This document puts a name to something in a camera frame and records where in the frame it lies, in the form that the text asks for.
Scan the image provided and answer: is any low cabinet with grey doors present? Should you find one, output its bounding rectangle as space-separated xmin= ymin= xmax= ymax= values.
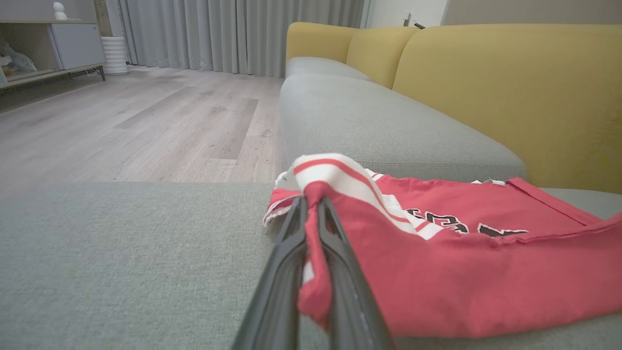
xmin=0 ymin=19 xmax=107 ymax=89

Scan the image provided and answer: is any large grey sofa chaise cushion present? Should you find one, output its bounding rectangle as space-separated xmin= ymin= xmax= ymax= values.
xmin=0 ymin=182 xmax=622 ymax=350

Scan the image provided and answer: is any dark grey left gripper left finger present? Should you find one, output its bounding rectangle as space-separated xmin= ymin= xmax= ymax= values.
xmin=231 ymin=196 xmax=309 ymax=350

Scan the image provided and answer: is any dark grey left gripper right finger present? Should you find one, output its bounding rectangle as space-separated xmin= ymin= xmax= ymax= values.
xmin=317 ymin=196 xmax=395 ymax=350

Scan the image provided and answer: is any yellow sofa backrest cushion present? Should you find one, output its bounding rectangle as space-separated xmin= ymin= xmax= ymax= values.
xmin=285 ymin=21 xmax=361 ymax=63
xmin=346 ymin=26 xmax=420 ymax=89
xmin=392 ymin=24 xmax=622 ymax=195

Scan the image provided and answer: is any red jersey with striped trim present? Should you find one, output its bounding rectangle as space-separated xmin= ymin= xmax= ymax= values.
xmin=263 ymin=153 xmax=622 ymax=340

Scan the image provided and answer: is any white ribbed cylinder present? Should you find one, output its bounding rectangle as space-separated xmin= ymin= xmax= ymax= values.
xmin=100 ymin=36 xmax=130 ymax=76

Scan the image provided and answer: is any grey sofa seat cushion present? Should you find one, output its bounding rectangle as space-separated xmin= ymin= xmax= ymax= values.
xmin=279 ymin=73 xmax=529 ymax=183
xmin=285 ymin=56 xmax=371 ymax=81

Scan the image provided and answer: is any soft toy in cabinet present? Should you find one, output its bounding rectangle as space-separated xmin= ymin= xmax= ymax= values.
xmin=0 ymin=41 xmax=38 ymax=77

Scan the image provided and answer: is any grey pleated curtain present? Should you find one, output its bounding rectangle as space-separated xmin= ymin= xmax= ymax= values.
xmin=114 ymin=0 xmax=366 ymax=79

